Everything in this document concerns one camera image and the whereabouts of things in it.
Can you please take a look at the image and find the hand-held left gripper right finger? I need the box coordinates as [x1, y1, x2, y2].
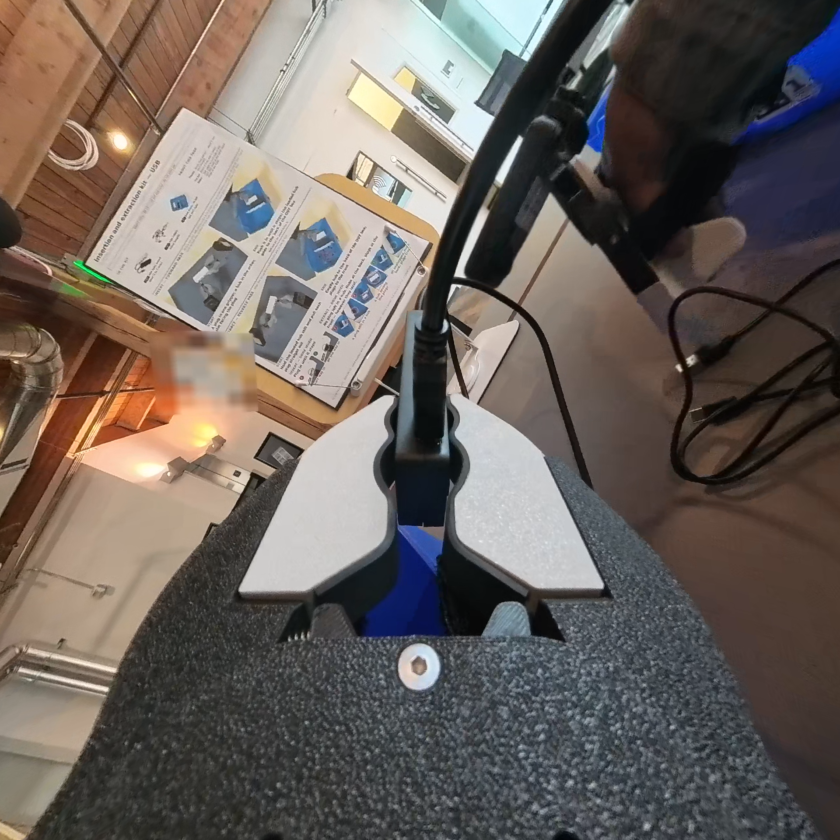
[437, 394, 609, 602]

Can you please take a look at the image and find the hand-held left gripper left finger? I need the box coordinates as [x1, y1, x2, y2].
[239, 397, 403, 607]

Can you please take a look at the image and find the black usb hub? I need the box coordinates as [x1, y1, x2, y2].
[464, 113, 568, 284]

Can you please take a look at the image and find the thin black cable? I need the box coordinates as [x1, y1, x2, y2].
[444, 276, 594, 489]

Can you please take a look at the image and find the black usb hub cable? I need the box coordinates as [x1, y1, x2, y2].
[392, 0, 618, 480]

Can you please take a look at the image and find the person's right hand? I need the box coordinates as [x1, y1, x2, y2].
[594, 73, 742, 257]

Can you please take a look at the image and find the white document stand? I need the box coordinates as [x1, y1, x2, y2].
[444, 319, 522, 403]

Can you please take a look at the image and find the instruction sheet on stand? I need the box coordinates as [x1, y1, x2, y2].
[79, 105, 443, 410]

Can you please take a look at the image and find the vertical metal pipe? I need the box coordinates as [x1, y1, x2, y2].
[0, 641, 122, 697]

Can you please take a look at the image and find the green exit sign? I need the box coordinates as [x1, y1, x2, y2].
[69, 258, 126, 283]

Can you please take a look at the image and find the metal ventilation duct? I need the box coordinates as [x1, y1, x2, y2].
[0, 326, 67, 467]

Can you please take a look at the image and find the coiled white cable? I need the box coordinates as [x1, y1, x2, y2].
[50, 121, 102, 172]

